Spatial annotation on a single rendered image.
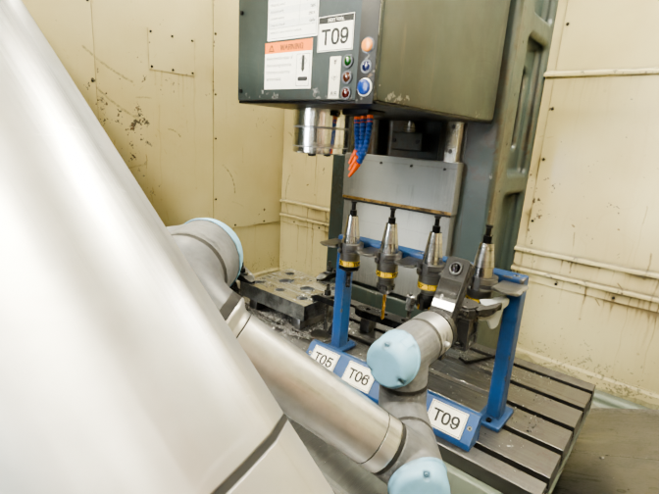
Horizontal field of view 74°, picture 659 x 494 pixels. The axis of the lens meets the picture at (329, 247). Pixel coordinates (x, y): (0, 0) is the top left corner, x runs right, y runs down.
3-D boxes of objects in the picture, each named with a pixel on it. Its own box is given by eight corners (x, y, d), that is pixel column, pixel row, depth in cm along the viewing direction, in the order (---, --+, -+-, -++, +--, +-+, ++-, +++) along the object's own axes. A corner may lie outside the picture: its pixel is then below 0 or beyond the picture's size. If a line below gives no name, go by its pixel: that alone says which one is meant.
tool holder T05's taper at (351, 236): (363, 243, 108) (366, 216, 107) (352, 245, 105) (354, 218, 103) (349, 239, 111) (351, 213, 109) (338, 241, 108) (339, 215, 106)
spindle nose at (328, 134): (358, 155, 128) (361, 113, 125) (320, 155, 116) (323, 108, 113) (319, 151, 138) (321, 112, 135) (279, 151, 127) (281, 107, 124)
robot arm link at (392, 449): (127, 236, 45) (480, 485, 52) (168, 217, 56) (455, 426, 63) (72, 318, 48) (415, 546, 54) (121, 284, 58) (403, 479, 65)
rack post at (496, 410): (498, 433, 91) (523, 299, 84) (473, 421, 94) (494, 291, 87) (514, 413, 99) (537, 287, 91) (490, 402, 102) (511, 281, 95)
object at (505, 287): (516, 298, 81) (517, 294, 80) (487, 290, 84) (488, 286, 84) (528, 290, 86) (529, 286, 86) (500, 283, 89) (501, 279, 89)
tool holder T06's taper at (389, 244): (402, 252, 101) (405, 223, 100) (390, 255, 98) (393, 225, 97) (386, 248, 104) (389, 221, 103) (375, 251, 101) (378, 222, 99)
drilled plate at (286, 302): (303, 321, 129) (304, 306, 128) (240, 295, 147) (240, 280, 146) (350, 302, 147) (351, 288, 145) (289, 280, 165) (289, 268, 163)
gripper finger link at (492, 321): (504, 321, 88) (468, 328, 84) (508, 293, 87) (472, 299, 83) (516, 327, 86) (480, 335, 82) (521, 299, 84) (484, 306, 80)
